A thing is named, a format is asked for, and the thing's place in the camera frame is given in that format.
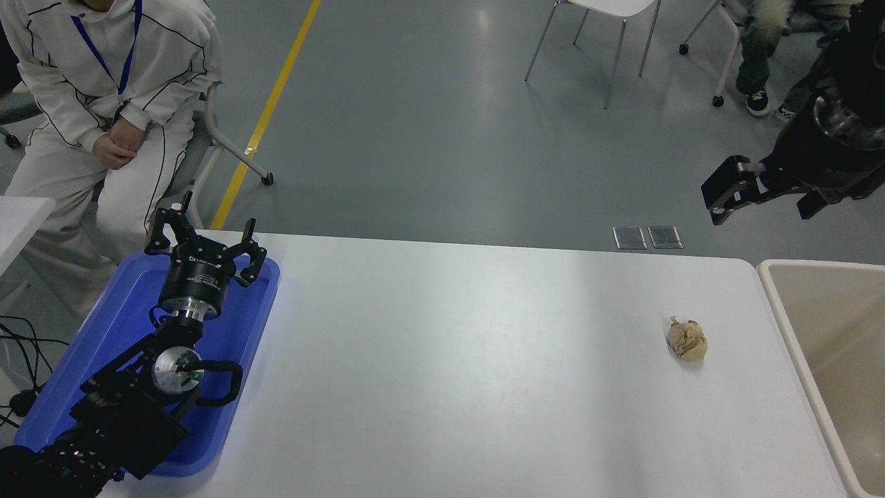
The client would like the person with black shoes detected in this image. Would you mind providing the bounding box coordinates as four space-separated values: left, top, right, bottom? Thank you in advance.
734 0 858 122

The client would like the seated person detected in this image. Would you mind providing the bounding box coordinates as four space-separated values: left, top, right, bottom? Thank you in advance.
0 0 223 322

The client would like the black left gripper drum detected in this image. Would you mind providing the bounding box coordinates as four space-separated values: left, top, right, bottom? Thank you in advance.
161 242 241 310

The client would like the crumpled tan paper ball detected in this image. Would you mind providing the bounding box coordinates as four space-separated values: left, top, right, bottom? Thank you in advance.
666 315 708 362

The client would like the white chair with metal legs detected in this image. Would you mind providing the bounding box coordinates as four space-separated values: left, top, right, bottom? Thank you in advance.
523 0 661 110

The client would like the large pale bin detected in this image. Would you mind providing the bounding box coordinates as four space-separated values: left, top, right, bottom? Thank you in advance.
756 259 885 498

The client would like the seated person's left hand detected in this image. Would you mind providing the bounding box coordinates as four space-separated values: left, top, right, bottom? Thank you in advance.
111 116 146 154

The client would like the blue plastic tray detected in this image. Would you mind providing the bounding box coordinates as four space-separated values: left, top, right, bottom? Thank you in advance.
14 250 281 479

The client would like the white side desk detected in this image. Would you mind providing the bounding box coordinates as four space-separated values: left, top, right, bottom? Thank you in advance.
0 196 56 277

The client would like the white wheeled office chair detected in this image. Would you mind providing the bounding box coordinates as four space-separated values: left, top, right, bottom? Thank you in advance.
0 66 274 232

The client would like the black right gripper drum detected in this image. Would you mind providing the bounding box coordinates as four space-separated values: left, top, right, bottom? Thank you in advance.
761 111 885 196

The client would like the black floor cable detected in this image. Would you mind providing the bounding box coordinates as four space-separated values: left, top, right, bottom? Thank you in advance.
0 315 70 430

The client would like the seated person's right hand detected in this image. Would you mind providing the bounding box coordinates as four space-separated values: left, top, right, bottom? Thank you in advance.
93 133 136 170

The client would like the white wheeled chair frame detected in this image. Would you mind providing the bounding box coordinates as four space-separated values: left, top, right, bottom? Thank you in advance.
679 0 740 108

